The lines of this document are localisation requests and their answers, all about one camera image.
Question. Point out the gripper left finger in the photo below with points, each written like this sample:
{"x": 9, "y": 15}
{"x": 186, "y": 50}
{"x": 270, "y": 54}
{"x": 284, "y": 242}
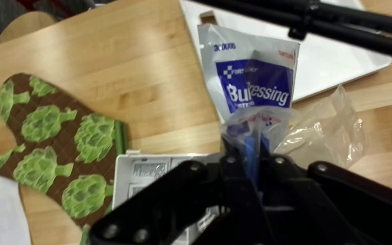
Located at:
{"x": 168, "y": 199}

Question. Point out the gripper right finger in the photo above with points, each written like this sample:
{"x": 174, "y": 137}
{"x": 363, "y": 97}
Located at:
{"x": 335, "y": 204}

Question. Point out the white blue dressing packet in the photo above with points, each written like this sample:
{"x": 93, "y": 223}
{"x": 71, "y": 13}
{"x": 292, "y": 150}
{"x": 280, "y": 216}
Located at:
{"x": 250, "y": 78}

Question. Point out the white compartment tray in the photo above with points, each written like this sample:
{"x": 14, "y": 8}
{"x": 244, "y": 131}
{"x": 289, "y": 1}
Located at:
{"x": 124, "y": 183}

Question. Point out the silver foil packet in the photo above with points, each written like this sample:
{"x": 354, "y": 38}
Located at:
{"x": 149, "y": 169}

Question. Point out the clear plastic bag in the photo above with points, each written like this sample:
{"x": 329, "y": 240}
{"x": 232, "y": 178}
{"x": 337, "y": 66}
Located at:
{"x": 332, "y": 136}

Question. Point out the brown green artichoke oven mitt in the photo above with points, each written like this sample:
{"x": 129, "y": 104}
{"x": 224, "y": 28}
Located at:
{"x": 56, "y": 146}

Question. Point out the white cutting board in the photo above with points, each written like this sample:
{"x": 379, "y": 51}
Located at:
{"x": 332, "y": 64}

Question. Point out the wooden chair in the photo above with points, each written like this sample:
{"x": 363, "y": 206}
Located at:
{"x": 24, "y": 25}

